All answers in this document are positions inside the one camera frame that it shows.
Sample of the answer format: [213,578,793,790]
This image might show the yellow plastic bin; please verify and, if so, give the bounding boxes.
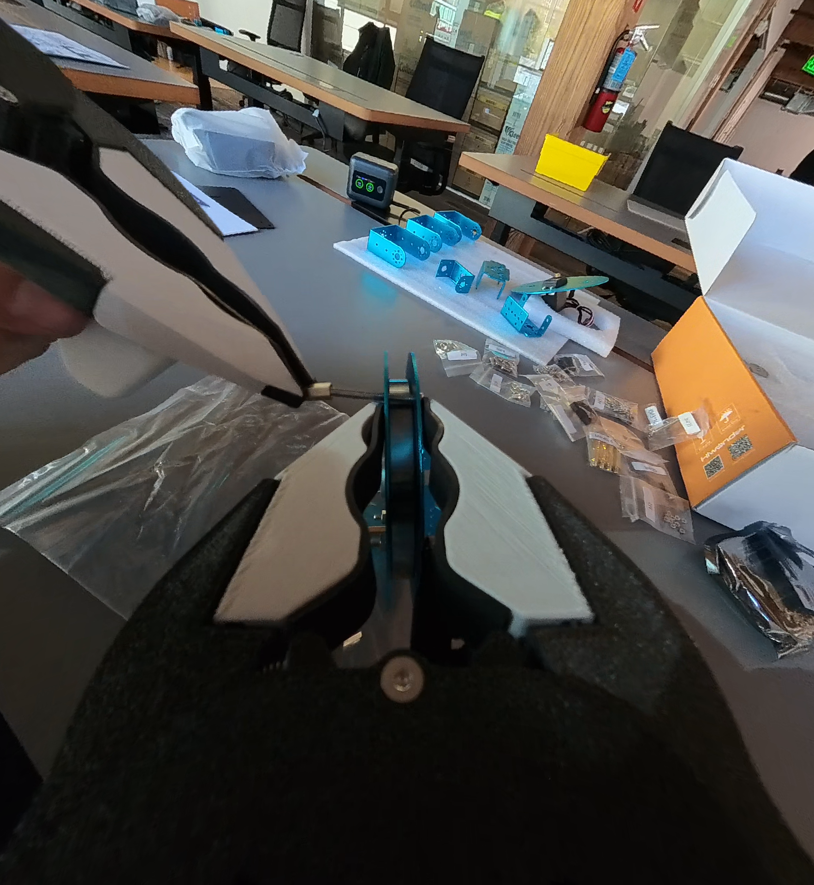
[534,133,610,192]

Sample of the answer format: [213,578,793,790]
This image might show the black flat card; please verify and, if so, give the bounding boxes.
[196,186,277,230]

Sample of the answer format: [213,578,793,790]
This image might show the small blue angle bracket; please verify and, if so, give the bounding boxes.
[435,259,476,295]

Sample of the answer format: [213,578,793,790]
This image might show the blue round turntable base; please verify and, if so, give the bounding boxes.
[365,351,442,654]

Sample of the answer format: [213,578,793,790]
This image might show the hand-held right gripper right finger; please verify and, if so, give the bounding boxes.
[421,401,594,665]

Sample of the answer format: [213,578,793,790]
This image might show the black office chair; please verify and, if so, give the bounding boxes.
[404,35,486,196]
[266,0,309,51]

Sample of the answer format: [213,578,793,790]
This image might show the orange and white box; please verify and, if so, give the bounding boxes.
[650,157,814,583]

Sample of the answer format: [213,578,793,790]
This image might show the clear zip bag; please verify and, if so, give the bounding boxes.
[0,375,350,618]

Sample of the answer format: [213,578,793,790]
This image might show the teal flat metal plate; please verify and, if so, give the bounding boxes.
[510,274,610,295]

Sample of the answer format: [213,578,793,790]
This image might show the pile of small screw bags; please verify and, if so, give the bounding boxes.
[432,336,713,544]

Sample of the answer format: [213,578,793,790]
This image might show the wide blue perforated bracket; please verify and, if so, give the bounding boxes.
[499,293,555,339]

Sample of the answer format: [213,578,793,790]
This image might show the wood-edged office table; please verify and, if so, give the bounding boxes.
[169,20,472,137]
[0,0,202,106]
[458,151,700,275]

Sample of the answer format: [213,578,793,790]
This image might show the printed instruction booklet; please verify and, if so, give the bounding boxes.
[172,173,260,239]

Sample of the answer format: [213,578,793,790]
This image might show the grey desk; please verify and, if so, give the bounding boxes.
[0,137,814,885]

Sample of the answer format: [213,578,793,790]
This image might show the dark laptop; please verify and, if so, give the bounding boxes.
[626,120,716,221]

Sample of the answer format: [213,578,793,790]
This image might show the black cube device green lights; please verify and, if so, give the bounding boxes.
[347,153,400,207]

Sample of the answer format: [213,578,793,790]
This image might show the black jacket on chair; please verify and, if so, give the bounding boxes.
[342,21,398,91]

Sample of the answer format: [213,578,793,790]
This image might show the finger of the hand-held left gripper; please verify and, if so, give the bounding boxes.
[98,146,311,389]
[0,141,306,408]

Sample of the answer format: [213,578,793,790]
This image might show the black servo motor with cable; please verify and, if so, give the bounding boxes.
[544,277,599,327]

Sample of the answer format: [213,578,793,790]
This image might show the red fire extinguisher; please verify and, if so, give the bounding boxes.
[581,26,640,134]

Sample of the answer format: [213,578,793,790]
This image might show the silver foil bag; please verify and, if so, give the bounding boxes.
[703,521,814,659]

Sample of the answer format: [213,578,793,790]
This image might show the wooden pillar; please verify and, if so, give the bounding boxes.
[517,0,644,157]

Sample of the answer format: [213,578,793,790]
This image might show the white foam sheet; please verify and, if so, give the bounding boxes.
[333,231,622,366]

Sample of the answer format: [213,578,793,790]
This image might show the brass standoff screw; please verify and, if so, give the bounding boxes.
[309,382,389,402]

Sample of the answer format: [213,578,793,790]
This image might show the grey-blue metal bracket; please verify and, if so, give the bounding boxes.
[475,260,512,300]

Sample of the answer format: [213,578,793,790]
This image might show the person's left hand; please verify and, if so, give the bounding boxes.
[0,245,94,383]

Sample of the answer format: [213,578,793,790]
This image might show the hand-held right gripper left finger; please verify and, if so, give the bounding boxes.
[213,401,381,647]

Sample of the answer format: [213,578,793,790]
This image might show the long blue metal bracket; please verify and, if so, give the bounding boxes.
[434,210,483,242]
[366,225,423,271]
[407,215,463,254]

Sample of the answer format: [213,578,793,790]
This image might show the printed paper sheet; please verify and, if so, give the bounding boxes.
[10,24,130,69]

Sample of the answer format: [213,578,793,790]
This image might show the stack of cardboard boxes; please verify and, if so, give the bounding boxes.
[462,0,541,161]

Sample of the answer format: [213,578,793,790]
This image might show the white plastic bag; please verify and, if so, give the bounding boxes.
[169,105,309,180]

